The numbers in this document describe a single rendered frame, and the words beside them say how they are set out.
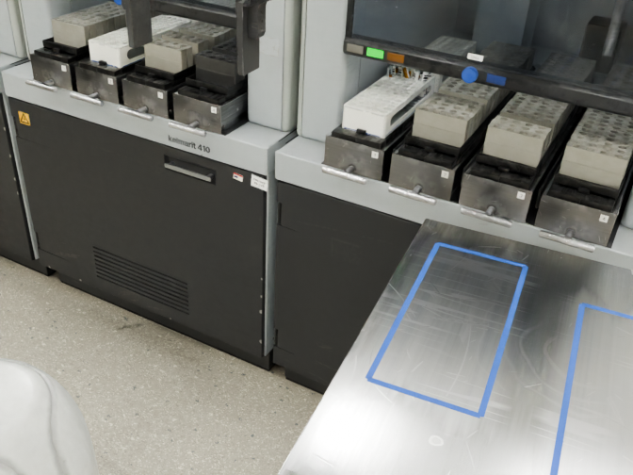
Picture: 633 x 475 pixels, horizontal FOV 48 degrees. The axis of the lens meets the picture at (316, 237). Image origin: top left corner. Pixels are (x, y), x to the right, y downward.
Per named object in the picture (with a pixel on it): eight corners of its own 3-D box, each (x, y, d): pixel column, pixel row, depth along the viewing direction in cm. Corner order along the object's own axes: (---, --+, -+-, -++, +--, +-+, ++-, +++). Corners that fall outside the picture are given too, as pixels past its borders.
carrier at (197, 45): (204, 65, 177) (203, 41, 174) (199, 67, 176) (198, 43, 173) (167, 56, 182) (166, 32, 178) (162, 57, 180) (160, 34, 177)
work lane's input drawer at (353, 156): (433, 74, 205) (438, 44, 200) (479, 85, 200) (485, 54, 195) (313, 172, 150) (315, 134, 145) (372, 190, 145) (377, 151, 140)
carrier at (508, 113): (551, 148, 147) (558, 121, 144) (549, 151, 145) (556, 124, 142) (496, 134, 151) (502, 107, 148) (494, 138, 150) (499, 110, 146)
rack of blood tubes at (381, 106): (395, 90, 174) (397, 66, 171) (432, 99, 171) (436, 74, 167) (340, 132, 152) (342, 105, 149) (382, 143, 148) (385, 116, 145)
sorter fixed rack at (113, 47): (165, 36, 201) (163, 13, 197) (193, 42, 197) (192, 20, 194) (89, 64, 178) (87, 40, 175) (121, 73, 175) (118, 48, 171)
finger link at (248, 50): (253, -5, 68) (260, -4, 68) (252, 66, 72) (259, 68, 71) (235, 2, 66) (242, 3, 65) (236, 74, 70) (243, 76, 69)
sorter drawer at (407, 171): (484, 86, 199) (491, 55, 194) (533, 97, 194) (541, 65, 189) (379, 192, 145) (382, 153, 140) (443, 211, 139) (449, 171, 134)
